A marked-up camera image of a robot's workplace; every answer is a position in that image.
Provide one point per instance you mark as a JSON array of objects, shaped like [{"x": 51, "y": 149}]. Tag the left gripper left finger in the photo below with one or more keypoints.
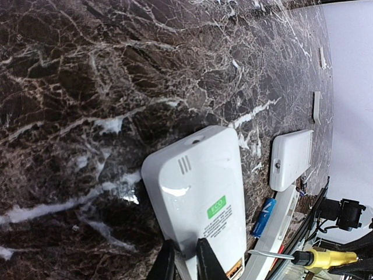
[{"x": 164, "y": 265}]

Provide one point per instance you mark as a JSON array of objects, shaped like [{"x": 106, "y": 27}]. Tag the yellow handled screwdriver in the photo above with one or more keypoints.
[{"x": 313, "y": 259}]

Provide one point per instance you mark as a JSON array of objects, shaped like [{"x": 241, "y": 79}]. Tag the white remote with label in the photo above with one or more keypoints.
[{"x": 257, "y": 267}]

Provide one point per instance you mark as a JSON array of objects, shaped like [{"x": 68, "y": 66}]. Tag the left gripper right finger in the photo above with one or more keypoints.
[{"x": 208, "y": 265}]

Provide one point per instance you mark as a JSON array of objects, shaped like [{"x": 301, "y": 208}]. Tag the white remote with buttons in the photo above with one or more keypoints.
[{"x": 196, "y": 189}]

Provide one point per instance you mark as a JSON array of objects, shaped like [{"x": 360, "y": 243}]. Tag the black front rail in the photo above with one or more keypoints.
[{"x": 301, "y": 233}]

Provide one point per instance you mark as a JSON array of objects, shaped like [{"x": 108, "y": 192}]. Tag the white battery cover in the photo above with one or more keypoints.
[
  {"x": 322, "y": 59},
  {"x": 316, "y": 107}
]

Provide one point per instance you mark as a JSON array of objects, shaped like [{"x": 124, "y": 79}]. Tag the blue battery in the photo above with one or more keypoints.
[{"x": 263, "y": 218}]

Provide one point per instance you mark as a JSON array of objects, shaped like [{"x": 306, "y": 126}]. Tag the orange battery in remote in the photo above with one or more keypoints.
[{"x": 236, "y": 271}]

